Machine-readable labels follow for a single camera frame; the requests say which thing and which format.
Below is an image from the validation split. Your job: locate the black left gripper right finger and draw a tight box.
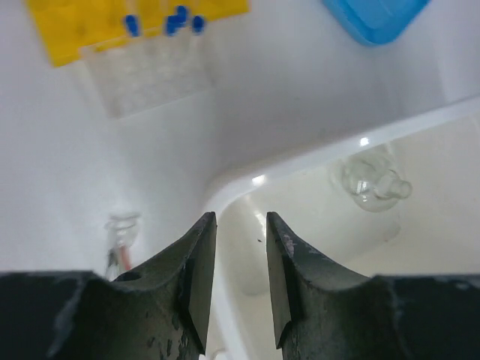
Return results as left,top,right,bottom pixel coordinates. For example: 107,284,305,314
266,212,479,359

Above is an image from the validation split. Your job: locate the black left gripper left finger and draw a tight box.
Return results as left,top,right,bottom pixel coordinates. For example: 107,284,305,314
1,212,217,359

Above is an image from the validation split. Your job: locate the red orange stirring rod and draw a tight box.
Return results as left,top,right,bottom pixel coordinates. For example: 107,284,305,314
117,244,132,272

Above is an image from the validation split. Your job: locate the small glass flask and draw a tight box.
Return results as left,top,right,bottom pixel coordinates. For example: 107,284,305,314
329,145,413,213

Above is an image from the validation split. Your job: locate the white plastic storage bin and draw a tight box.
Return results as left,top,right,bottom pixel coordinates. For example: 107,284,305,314
205,95,479,359

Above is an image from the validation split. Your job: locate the clear plastic tube rack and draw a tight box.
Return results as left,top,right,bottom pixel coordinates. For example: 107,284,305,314
81,28,215,119

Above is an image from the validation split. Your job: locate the blue capped test tube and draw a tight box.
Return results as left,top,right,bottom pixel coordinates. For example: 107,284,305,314
124,14,141,38

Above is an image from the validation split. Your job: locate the yellow test tube rack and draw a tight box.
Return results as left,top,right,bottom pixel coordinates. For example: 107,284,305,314
25,0,250,67

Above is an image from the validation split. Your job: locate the blue plastic bin lid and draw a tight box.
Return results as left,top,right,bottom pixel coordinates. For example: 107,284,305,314
322,0,429,47

